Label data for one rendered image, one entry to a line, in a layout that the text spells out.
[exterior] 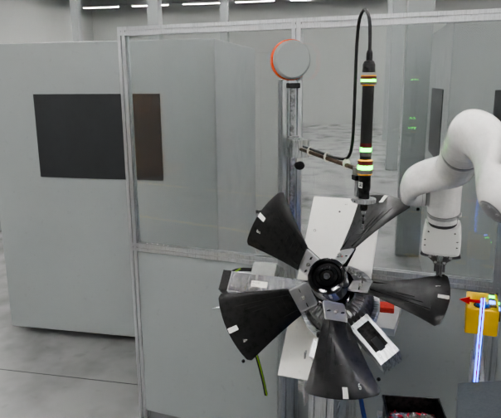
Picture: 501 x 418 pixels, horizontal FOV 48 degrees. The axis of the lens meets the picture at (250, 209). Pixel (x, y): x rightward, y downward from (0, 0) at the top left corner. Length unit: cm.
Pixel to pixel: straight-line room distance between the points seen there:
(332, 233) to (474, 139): 105
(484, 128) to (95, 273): 326
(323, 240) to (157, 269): 109
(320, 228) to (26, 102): 249
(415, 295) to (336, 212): 55
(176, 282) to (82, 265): 134
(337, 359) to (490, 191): 80
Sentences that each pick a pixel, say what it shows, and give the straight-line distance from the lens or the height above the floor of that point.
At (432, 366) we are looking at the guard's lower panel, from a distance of 263.
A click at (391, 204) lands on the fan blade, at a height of 141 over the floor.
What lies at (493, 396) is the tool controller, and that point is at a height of 124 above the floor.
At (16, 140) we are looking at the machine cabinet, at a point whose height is 142.
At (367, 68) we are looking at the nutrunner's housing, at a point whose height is 183.
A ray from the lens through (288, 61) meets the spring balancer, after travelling 228.
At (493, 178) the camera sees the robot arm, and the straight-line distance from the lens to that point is 107.
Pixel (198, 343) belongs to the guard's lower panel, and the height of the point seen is 50.
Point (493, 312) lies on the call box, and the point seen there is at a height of 107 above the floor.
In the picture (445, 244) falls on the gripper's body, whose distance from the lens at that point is 159.
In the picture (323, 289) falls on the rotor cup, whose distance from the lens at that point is 170.
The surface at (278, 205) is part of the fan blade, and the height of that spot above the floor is 139.
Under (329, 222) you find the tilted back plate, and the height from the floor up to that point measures 128.
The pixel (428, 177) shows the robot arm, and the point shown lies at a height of 157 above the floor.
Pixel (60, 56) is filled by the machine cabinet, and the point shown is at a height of 196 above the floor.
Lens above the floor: 180
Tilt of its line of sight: 13 degrees down
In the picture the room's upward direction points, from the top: straight up
